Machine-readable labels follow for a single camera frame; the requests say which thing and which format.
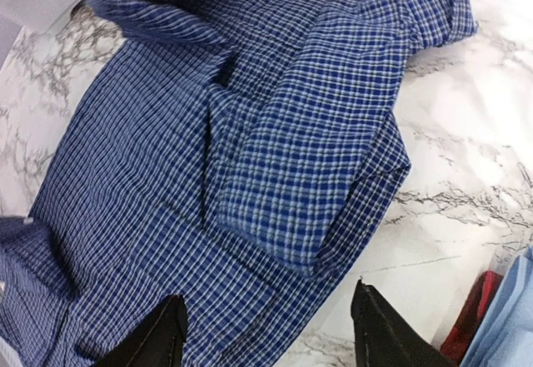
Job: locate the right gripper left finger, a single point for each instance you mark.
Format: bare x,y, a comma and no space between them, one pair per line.
157,341

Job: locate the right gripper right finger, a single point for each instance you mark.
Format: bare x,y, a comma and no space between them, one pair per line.
383,337

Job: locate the dark blue checked shirt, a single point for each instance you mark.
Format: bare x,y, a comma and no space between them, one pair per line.
238,154

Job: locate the red black plaid folded shirt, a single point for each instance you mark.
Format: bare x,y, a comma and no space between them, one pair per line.
472,314

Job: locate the light blue folded shirt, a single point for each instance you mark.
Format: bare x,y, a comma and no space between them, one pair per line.
504,337

